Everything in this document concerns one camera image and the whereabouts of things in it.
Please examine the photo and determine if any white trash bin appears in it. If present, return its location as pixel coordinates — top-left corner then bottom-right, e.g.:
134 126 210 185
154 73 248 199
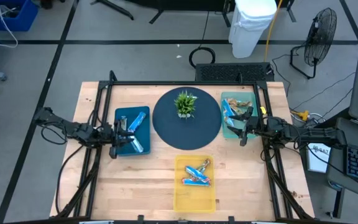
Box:
227 0 278 59

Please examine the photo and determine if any blue plastic bin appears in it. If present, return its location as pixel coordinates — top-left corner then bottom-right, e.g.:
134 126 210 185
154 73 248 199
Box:
113 105 152 157

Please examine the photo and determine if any yellow hose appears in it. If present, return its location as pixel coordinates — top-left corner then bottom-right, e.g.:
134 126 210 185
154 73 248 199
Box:
263 0 284 63

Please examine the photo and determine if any grey desk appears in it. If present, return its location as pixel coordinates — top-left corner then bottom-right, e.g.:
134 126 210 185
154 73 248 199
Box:
326 117 358 205

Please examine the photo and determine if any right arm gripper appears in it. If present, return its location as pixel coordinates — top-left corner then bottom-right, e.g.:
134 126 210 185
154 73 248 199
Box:
227 106 262 147

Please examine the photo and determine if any black coiled floor cable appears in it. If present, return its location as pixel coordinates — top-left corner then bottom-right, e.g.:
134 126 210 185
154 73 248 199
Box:
188 11 216 68

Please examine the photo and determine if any black floor fan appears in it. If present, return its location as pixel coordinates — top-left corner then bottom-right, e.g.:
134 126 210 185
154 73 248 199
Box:
289 7 338 80

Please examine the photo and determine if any teal translucent plastic bin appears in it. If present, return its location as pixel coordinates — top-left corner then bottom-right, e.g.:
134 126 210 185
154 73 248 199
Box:
221 91 259 139

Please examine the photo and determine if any yellow power plug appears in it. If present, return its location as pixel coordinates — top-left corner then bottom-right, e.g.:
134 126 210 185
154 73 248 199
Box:
290 110 310 122

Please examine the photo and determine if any dark round woven placemat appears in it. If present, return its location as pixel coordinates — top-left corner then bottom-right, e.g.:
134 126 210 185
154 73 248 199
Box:
152 86 223 151

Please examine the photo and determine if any black floor stand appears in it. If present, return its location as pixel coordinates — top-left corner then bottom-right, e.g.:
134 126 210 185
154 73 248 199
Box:
90 0 297 28

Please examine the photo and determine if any yellow translucent plastic bin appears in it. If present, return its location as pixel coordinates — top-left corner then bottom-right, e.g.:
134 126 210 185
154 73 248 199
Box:
172 154 217 214

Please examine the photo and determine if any black aluminium table frame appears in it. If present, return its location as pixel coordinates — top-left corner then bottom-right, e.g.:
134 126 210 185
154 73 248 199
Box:
50 70 315 224

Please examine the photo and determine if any green plant in white pot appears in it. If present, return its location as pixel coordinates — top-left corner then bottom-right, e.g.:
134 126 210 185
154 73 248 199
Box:
174 90 198 119

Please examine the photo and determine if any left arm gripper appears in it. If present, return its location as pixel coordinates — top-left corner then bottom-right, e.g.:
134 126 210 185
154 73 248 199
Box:
99 119 136 159

